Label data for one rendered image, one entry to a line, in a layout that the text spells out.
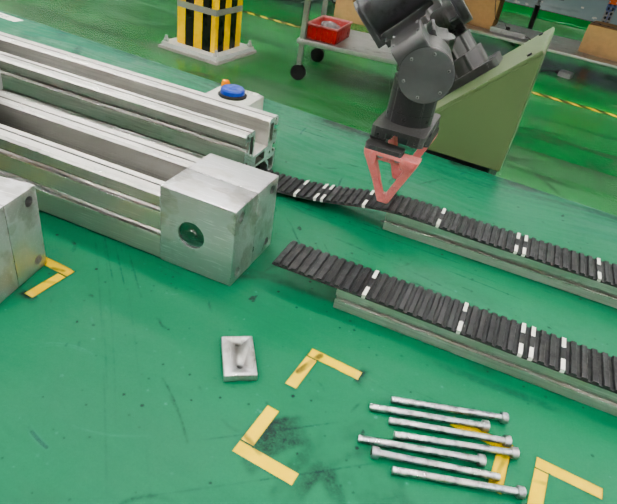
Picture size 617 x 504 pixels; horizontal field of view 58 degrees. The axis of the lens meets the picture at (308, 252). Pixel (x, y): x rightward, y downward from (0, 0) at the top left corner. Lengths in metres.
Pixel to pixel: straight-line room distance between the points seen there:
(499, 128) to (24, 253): 0.74
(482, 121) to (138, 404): 0.73
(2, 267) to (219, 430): 0.26
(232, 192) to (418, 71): 0.23
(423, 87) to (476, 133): 0.42
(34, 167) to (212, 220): 0.23
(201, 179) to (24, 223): 0.18
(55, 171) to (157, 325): 0.24
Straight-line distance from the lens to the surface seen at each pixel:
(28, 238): 0.62
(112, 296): 0.60
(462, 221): 0.76
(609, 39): 5.42
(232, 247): 0.58
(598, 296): 0.77
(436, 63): 0.60
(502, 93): 0.99
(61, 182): 0.69
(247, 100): 0.94
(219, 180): 0.61
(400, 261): 0.70
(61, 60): 1.01
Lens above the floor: 1.16
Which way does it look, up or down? 34 degrees down
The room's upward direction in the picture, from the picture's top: 10 degrees clockwise
